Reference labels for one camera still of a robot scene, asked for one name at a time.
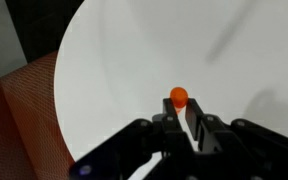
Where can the small orange ball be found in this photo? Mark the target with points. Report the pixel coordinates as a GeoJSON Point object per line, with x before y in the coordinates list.
{"type": "Point", "coordinates": [179, 95]}

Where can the orange patterned corner sofa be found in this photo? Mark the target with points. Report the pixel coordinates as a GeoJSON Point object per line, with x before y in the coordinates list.
{"type": "Point", "coordinates": [24, 126]}

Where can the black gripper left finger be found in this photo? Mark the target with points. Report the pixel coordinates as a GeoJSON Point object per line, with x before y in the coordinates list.
{"type": "Point", "coordinates": [169, 110]}

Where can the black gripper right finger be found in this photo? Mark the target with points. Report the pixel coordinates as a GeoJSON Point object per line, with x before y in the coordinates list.
{"type": "Point", "coordinates": [194, 113]}

